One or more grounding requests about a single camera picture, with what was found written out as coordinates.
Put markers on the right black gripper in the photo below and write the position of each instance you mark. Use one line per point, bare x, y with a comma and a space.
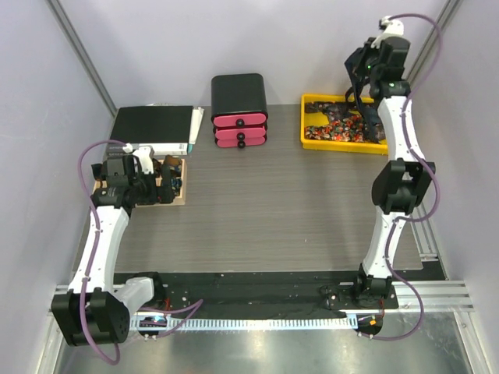
356, 59

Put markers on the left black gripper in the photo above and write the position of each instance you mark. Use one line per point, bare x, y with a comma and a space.
164, 193

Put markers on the blue brown striped tie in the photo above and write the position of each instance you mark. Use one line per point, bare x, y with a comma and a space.
373, 131

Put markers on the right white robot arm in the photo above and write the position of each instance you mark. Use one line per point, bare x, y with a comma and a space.
381, 96

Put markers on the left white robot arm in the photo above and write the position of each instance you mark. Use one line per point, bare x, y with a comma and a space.
92, 310

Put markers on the wooden compartment organizer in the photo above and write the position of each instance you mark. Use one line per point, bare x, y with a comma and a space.
124, 182

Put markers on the black flat box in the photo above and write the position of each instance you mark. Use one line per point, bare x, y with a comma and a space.
165, 128

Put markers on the colourful floral tie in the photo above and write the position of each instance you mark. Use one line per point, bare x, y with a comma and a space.
332, 121

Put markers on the yellow plastic tray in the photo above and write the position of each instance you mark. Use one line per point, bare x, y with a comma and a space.
367, 148

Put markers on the black pink drawer box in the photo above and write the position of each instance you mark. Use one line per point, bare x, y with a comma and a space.
239, 110

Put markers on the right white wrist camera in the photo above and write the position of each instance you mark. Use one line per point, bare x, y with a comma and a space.
389, 27

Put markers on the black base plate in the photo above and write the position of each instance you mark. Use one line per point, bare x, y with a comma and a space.
271, 295

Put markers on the white slotted cable duct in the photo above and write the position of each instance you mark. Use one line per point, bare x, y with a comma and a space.
153, 323

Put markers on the aluminium frame rail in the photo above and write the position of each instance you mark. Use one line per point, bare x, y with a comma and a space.
437, 296

